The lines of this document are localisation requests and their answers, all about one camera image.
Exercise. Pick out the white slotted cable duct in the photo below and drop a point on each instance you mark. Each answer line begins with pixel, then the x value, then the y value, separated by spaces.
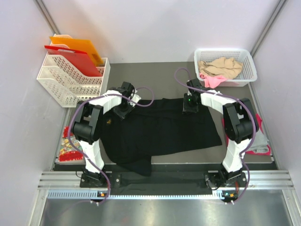
pixel 99 195

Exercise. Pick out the folded magenta t-shirt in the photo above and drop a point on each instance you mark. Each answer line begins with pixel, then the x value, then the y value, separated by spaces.
pixel 259 120

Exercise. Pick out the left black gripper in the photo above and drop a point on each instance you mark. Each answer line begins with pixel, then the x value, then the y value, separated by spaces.
pixel 122 114

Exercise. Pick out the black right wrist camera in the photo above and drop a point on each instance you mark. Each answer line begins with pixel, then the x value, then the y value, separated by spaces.
pixel 195 85

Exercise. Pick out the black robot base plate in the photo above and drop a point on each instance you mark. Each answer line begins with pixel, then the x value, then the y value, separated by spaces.
pixel 210 173

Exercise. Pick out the aluminium frame rail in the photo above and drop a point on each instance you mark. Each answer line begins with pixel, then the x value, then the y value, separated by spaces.
pixel 258 179

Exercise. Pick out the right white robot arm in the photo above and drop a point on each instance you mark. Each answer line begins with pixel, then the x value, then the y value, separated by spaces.
pixel 240 126

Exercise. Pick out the black t-shirt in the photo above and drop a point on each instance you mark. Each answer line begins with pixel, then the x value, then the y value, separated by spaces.
pixel 155 130

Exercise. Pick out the white perforated file organizer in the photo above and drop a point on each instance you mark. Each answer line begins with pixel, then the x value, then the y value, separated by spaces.
pixel 66 84

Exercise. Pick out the red children's book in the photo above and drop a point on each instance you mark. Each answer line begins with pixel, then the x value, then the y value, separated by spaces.
pixel 68 154

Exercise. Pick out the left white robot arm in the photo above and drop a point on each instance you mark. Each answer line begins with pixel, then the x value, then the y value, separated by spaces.
pixel 87 126

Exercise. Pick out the pink t-shirt in basket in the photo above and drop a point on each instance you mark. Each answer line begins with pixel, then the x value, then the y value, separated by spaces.
pixel 212 81

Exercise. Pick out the beige t-shirt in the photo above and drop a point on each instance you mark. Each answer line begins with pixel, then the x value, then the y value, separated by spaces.
pixel 227 67

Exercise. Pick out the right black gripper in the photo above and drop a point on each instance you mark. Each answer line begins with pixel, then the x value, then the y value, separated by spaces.
pixel 186 108

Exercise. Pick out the folded grey t-shirt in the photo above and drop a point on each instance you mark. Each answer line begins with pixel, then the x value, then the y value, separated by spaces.
pixel 260 143

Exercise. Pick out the white plastic laundry basket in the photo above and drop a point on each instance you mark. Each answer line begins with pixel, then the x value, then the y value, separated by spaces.
pixel 248 74

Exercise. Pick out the red folder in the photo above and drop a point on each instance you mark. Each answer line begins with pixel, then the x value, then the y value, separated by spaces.
pixel 79 59

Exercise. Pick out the orange folder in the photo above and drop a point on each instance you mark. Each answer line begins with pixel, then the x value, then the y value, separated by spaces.
pixel 79 44

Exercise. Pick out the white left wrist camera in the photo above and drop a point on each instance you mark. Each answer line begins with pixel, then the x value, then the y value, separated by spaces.
pixel 134 99

